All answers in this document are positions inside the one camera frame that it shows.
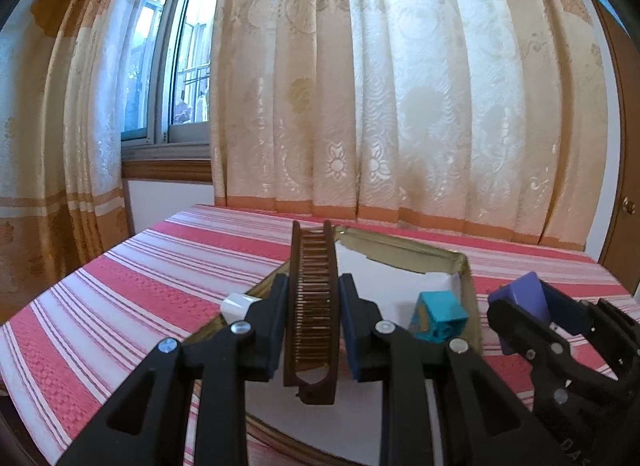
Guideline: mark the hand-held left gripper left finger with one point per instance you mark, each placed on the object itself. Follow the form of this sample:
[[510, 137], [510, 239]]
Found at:
[[272, 341]]

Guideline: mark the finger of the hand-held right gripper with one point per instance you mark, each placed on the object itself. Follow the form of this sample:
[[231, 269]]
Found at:
[[515, 326], [565, 308]]

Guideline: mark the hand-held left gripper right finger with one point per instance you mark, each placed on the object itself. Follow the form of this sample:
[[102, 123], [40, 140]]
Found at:
[[350, 333]]

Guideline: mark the purple toy block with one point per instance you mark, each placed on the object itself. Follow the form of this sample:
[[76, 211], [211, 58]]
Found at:
[[525, 296]]

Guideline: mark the brown comb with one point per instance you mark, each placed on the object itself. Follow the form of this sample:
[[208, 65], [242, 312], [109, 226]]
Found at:
[[312, 306]]

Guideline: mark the small white box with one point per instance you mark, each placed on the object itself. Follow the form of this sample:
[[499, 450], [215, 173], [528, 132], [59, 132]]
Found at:
[[237, 306]]

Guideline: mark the teal toy block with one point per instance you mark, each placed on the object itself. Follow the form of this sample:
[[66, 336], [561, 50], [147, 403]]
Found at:
[[442, 308]]

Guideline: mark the gold tin tray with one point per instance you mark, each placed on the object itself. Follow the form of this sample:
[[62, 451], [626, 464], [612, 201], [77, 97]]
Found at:
[[400, 253]]

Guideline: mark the white paper liner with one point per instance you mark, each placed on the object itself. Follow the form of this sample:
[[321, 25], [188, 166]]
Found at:
[[380, 286]]

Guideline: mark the wooden cabinet door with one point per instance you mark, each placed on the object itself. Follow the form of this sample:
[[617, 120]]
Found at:
[[625, 170]]

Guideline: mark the wooden window sill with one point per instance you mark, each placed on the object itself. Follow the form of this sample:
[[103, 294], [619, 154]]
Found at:
[[165, 169]]

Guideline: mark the cream patterned curtain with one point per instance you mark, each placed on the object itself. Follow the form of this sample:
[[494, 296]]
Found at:
[[60, 145], [400, 95]]

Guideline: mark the window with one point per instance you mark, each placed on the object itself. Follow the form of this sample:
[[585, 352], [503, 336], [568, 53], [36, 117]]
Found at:
[[145, 70]]

